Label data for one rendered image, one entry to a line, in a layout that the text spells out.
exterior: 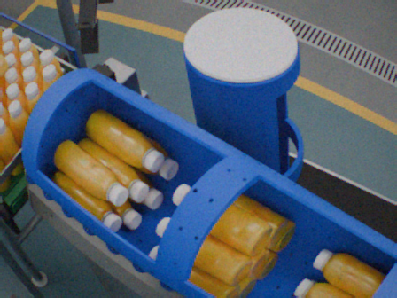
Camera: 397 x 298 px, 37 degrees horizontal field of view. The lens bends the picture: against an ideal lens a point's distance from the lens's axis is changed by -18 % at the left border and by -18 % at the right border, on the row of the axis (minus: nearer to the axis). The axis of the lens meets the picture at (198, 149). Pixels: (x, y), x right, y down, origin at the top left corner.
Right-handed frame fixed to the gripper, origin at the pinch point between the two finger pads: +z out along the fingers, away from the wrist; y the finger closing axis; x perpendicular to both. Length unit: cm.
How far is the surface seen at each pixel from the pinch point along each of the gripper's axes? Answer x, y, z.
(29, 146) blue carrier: -18.5, -3.2, 36.4
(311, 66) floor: 65, -138, 138
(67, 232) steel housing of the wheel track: -14, -2, 67
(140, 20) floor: -15, -176, 147
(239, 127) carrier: 26, -30, 59
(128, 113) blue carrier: 1.8, -20.1, 44.6
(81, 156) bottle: -6.3, -3.3, 38.8
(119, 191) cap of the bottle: 2.4, 4.0, 39.2
